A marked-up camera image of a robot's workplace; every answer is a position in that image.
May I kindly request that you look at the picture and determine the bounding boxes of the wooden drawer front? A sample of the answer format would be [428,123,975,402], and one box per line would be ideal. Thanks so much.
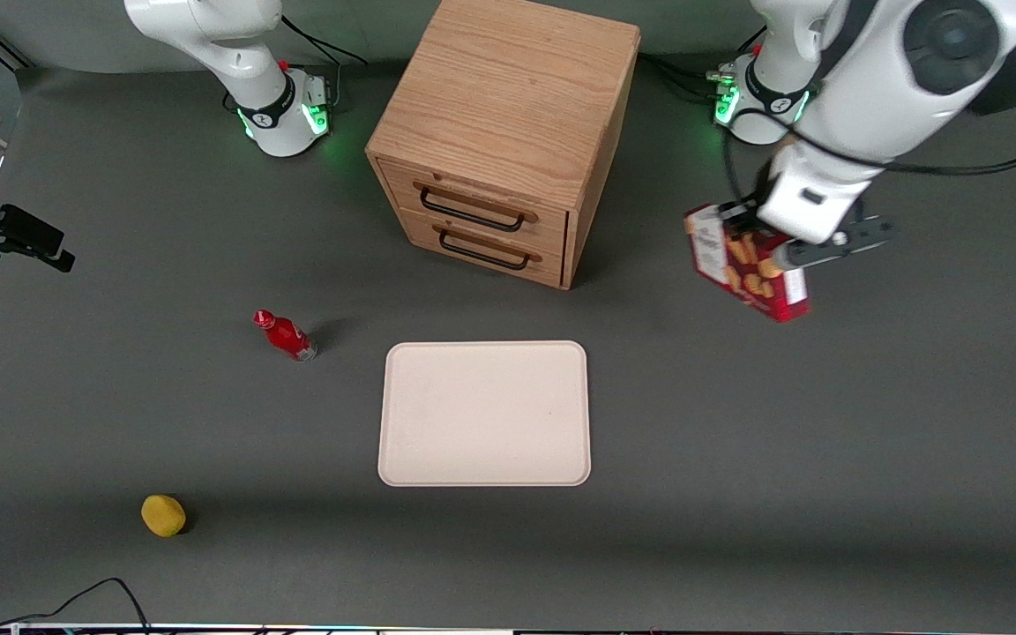
[379,159,571,258]
[399,210,568,289]

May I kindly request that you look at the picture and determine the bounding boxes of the black metal drawer handle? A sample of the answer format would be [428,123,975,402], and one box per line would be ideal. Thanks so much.
[438,230,532,272]
[419,187,527,234]

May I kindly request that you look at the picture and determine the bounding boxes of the black left arm base cables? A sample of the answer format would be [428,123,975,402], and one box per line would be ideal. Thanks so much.
[639,26,769,103]

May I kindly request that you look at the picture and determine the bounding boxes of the red cookie box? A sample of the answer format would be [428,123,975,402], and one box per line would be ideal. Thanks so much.
[684,202,811,324]

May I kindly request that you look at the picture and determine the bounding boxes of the yellow toy lemon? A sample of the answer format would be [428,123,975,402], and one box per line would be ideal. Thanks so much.
[140,494,189,539]

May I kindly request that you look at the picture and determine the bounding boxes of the red soda bottle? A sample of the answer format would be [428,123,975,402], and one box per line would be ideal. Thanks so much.
[252,309,319,363]

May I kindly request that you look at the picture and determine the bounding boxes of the wooden two-drawer cabinet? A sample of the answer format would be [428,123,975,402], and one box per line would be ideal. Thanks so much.
[365,0,642,291]

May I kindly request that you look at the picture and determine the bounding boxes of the black left arm wrist cable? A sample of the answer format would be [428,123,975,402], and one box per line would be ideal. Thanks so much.
[722,110,1016,209]

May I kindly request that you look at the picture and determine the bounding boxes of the black right arm base cable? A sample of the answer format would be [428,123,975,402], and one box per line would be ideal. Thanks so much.
[279,13,370,111]

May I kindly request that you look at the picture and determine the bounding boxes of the thin black table cable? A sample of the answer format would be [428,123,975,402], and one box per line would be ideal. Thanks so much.
[0,577,153,632]

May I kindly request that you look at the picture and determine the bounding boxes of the beige rectangular tray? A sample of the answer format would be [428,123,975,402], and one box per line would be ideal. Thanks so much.
[377,340,593,489]

